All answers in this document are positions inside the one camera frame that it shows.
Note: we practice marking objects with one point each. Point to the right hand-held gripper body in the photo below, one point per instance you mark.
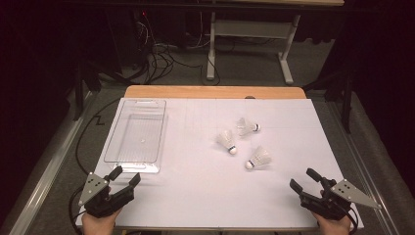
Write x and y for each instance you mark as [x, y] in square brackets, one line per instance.
[326, 205]

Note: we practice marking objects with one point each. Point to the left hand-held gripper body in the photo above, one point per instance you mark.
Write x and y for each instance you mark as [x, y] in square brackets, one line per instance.
[104, 204]

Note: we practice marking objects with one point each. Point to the white feather shuttlecock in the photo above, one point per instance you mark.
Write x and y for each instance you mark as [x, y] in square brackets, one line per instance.
[259, 158]
[247, 126]
[227, 141]

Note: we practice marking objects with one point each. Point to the clear plastic container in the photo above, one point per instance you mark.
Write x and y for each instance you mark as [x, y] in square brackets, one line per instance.
[140, 130]

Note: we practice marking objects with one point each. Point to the person's left hand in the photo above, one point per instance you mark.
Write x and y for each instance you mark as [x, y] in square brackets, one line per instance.
[98, 226]

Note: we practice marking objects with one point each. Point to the person's right hand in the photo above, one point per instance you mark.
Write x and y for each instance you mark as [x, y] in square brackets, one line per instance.
[334, 228]

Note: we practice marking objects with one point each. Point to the white table sheet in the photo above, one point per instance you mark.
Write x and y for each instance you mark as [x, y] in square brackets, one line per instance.
[202, 189]

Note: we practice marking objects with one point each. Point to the black metal stand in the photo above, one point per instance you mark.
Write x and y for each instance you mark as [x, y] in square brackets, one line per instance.
[79, 94]
[346, 107]

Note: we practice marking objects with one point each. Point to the wooden table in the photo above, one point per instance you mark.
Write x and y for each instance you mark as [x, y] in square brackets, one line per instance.
[212, 92]

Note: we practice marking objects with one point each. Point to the aluminium floor rail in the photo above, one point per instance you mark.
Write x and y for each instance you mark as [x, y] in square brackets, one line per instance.
[49, 169]
[365, 176]

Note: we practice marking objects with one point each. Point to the white metal desk frame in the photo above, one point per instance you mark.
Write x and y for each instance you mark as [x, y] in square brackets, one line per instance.
[251, 29]

